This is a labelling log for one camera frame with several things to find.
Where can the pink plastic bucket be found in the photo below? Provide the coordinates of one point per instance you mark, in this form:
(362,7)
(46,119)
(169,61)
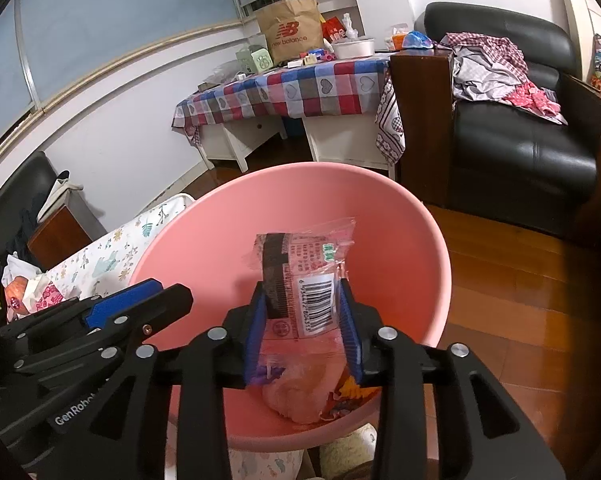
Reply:
(220,240)

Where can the pink patterned wrapper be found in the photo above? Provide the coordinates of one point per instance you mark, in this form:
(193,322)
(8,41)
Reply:
(49,297)

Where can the white boards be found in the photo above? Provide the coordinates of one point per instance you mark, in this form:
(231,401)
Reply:
(578,25)

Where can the small boxes cluster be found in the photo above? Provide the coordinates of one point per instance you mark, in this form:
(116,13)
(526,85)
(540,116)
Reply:
(314,56)

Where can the clear plastic bag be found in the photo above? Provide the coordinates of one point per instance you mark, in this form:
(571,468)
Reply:
(220,72)

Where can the red orange printed wrapper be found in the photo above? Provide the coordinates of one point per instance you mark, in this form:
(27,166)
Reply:
(348,397)

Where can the red apple with sticker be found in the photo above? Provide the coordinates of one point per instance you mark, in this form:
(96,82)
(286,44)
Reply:
(19,300)

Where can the red snack packet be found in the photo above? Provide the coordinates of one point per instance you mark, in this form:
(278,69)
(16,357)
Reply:
(334,30)

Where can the window with grey blind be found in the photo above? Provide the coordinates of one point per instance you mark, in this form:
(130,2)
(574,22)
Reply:
(105,25)

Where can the white cloth bag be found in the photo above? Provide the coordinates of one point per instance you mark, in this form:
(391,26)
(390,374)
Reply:
(60,195)

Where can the white cloth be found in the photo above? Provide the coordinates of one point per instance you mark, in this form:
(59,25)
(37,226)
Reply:
(23,267)

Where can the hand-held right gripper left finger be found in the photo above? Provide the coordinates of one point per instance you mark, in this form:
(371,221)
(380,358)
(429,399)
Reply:
(254,340)

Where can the brown paper bag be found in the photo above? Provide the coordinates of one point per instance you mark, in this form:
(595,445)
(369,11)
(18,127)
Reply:
(290,30)

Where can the wooden armrest cabinet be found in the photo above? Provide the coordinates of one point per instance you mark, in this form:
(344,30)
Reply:
(595,160)

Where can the blue plastic bag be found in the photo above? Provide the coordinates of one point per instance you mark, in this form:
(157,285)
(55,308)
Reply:
(418,40)

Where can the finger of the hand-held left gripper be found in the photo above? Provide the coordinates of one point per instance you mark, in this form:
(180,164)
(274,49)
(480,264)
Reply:
(176,297)
(123,305)

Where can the pale yellow textured cloth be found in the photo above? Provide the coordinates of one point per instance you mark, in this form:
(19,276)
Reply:
(348,452)

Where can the mixed clothes pile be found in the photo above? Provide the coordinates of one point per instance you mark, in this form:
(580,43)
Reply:
(490,75)

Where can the wooden side table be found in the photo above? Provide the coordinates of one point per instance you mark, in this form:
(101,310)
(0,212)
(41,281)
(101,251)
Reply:
(63,230)

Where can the wide black leather armchair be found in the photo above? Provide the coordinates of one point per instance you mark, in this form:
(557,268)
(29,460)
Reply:
(520,160)

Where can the checkered tablecloth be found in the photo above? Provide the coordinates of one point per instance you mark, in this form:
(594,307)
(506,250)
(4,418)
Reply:
(290,90)

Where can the white plastic bag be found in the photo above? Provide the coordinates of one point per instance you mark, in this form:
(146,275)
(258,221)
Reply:
(351,25)

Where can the green box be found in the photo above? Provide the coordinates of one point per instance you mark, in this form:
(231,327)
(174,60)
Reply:
(254,60)

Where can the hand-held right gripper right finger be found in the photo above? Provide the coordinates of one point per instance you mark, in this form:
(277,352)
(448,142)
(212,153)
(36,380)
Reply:
(351,345)

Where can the white bowl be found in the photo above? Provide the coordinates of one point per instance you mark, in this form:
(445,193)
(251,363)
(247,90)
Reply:
(354,49)

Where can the clear pink barcode wrapper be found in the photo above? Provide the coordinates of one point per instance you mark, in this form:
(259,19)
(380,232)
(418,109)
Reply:
(305,280)

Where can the orange packet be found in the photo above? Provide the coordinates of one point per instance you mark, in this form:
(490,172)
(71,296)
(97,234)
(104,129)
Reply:
(396,37)

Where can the tall wooden side cabinet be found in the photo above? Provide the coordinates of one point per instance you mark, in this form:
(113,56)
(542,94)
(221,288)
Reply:
(420,125)

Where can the white desk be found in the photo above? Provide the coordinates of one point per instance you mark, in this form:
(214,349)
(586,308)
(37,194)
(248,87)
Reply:
(340,140)

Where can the blue box under desk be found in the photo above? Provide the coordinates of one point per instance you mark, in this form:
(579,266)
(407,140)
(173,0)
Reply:
(294,127)

